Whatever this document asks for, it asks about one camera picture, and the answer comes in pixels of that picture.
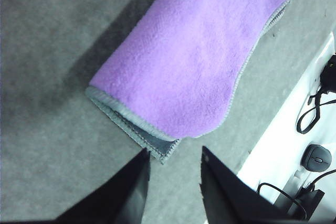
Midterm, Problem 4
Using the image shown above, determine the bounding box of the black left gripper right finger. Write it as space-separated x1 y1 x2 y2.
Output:
198 145 301 224

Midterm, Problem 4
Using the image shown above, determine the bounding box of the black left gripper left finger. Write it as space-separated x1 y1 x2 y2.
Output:
55 147 151 224

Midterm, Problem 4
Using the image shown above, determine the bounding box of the purple towel with grey hem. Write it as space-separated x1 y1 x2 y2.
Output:
85 0 307 166

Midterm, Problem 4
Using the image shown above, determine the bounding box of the black box device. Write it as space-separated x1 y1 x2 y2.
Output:
271 187 326 221

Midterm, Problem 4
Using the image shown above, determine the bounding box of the black computer mouse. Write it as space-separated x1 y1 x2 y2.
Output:
301 144 332 172

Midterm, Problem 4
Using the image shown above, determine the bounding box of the grey table cloth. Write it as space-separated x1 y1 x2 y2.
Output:
0 0 336 224

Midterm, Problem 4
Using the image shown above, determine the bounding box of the black plug adapter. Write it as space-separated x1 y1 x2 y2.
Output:
319 54 336 97

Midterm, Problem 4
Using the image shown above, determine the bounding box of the black looped cable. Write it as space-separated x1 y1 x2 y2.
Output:
296 87 336 135

